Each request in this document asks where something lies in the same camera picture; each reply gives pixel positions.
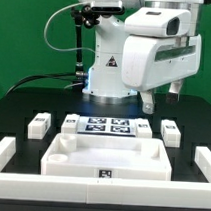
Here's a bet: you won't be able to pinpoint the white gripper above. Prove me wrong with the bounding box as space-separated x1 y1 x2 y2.
121 35 202 115

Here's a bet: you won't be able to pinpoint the white desk top tray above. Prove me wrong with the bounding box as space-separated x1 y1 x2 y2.
40 133 172 181

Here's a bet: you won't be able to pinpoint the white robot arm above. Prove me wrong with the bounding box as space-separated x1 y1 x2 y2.
78 0 211 114

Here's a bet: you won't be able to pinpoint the fiducial marker sheet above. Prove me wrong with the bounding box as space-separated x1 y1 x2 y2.
77 116 135 137

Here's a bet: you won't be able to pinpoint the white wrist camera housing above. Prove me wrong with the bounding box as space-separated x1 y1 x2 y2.
125 7 191 38

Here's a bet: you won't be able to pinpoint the white right fence rail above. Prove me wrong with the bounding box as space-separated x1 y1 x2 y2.
195 146 211 183

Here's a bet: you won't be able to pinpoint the white fence rail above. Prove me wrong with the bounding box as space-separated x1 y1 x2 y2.
0 136 16 172
195 146 211 183
0 173 211 209

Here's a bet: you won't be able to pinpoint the black base cables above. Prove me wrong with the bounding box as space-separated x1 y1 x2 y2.
5 68 87 98

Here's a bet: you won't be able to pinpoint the black camera on mount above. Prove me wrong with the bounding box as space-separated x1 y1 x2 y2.
82 0 125 16

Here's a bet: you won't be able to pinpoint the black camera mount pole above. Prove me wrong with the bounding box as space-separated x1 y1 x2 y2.
67 7 100 81

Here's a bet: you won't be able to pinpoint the grey camera cable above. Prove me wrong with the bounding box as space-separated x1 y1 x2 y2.
42 0 99 55

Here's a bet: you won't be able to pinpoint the white front fence rail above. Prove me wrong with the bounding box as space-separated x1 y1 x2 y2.
0 173 211 209

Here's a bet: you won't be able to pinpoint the white left fence rail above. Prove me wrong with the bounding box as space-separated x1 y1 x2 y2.
0 136 16 172

